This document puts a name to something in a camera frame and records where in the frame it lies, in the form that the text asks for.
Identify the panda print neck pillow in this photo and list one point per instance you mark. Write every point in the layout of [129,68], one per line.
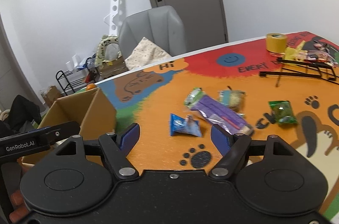
[101,48]

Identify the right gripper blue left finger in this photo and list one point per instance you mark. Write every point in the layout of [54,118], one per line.
[128,138]

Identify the grey upholstered chair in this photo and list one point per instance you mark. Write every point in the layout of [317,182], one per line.
[161,25]

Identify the light green small packet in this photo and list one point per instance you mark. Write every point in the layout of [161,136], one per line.
[194,96]

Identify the black clothes pile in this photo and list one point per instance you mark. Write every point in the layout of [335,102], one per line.
[22,111]

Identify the orange tangerine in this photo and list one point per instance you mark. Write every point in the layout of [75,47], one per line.
[91,86]

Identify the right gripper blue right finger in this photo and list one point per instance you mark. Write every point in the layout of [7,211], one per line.
[222,140]

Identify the person left hand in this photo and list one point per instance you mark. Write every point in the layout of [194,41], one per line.
[20,210]

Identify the clear bag of trinkets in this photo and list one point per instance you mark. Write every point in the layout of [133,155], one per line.
[321,52]

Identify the white perforated bracket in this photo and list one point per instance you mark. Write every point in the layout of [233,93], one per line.
[116,16]

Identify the blue snack packet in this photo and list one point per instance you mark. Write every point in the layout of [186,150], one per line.
[186,125]

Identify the black wire shoe rack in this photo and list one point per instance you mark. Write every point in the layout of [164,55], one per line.
[72,81]

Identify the yellow plastic wrapper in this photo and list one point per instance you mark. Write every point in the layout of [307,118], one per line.
[296,54]

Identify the small carton on floor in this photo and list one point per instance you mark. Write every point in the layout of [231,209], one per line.
[50,95]

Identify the black wire stand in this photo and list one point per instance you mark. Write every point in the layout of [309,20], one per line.
[298,69]

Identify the teal band cake packet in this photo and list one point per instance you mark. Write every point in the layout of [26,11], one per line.
[232,99]

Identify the brown cardboard box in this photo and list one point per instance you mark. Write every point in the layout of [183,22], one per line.
[91,109]

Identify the yellow tape roll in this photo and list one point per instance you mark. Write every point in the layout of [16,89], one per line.
[276,42]

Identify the colourful cartoon table mat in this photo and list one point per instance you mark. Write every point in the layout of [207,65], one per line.
[240,86]

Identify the dotted cream cushion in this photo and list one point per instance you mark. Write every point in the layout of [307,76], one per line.
[145,53]

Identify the purple long snack pack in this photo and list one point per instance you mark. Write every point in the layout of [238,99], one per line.
[218,114]

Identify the dark green snack packet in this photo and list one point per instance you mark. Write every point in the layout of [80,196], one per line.
[282,112]

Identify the small brown SF carton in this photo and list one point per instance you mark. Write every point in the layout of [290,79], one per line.
[112,68]

